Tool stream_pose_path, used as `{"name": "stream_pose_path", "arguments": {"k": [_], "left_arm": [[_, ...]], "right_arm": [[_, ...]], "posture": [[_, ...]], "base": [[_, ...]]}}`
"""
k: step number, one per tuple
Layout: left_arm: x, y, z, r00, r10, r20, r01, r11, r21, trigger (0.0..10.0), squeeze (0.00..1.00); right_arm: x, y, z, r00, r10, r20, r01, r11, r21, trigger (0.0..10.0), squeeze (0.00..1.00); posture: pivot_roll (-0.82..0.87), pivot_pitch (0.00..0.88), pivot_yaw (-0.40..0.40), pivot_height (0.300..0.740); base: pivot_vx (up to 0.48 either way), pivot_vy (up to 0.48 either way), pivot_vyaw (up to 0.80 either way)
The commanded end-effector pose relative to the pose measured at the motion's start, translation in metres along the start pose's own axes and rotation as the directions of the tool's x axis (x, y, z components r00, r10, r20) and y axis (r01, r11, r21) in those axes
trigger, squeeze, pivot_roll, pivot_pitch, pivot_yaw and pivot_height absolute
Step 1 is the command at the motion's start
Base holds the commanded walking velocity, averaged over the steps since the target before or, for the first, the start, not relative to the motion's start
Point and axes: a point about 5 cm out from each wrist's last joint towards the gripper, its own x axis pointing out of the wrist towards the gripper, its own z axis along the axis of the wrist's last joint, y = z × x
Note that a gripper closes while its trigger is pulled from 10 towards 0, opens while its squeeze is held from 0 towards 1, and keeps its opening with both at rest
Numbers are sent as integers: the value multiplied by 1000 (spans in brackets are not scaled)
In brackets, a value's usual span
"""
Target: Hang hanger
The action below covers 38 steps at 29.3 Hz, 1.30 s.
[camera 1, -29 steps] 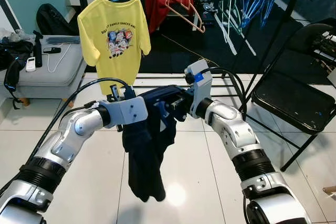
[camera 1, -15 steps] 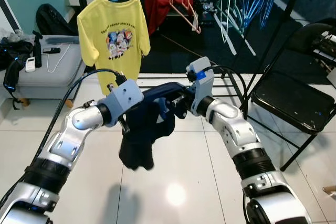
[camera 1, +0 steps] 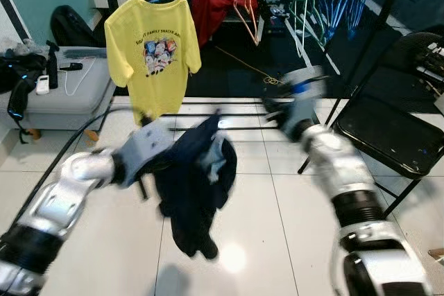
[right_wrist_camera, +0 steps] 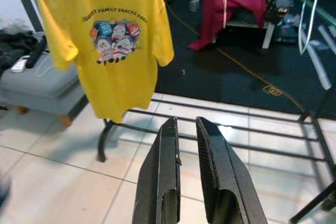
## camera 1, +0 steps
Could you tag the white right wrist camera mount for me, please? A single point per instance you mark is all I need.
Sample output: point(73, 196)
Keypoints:
point(302, 102)

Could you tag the yellow t-shirt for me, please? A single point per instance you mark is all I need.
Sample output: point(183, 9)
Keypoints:
point(149, 32)

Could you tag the black backpack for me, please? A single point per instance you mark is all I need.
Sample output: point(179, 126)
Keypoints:
point(76, 27)

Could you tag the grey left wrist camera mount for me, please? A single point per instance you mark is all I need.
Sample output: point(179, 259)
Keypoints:
point(149, 147)

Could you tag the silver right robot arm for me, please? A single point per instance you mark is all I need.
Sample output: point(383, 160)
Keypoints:
point(340, 164)

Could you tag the salmon pink hanger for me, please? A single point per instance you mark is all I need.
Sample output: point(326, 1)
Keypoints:
point(246, 20)

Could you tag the black spray bottle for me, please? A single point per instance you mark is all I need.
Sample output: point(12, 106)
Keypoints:
point(52, 67)

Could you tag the dark navy t-shirt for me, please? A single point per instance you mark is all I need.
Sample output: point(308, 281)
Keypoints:
point(187, 192)

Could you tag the white remote control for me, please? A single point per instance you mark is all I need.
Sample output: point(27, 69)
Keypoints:
point(43, 84)

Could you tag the black folding chair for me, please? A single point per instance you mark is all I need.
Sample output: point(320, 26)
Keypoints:
point(395, 136)

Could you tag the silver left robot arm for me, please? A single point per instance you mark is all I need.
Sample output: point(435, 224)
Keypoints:
point(62, 199)

